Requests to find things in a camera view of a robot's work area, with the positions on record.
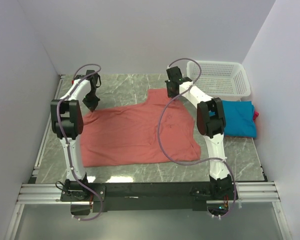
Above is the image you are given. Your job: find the salmon pink t-shirt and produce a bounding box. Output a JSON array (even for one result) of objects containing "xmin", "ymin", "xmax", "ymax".
[{"xmin": 80, "ymin": 88, "xmax": 201, "ymax": 167}]

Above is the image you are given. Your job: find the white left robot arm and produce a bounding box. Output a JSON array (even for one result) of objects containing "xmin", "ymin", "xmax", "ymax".
[{"xmin": 50, "ymin": 70, "xmax": 102, "ymax": 201}]

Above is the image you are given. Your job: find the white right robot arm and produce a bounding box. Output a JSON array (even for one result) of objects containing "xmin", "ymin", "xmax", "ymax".
[{"xmin": 165, "ymin": 66, "xmax": 237, "ymax": 200}]

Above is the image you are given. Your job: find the white perforated plastic basket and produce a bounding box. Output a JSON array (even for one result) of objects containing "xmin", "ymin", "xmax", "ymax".
[{"xmin": 186, "ymin": 60, "xmax": 251, "ymax": 101}]

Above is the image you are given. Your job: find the folded blue t-shirt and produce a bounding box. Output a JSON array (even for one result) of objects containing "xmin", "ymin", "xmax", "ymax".
[{"xmin": 222, "ymin": 100, "xmax": 257, "ymax": 138}]

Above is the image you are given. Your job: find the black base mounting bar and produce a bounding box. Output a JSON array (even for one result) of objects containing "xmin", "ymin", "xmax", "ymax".
[{"xmin": 60, "ymin": 181, "xmax": 238, "ymax": 215}]

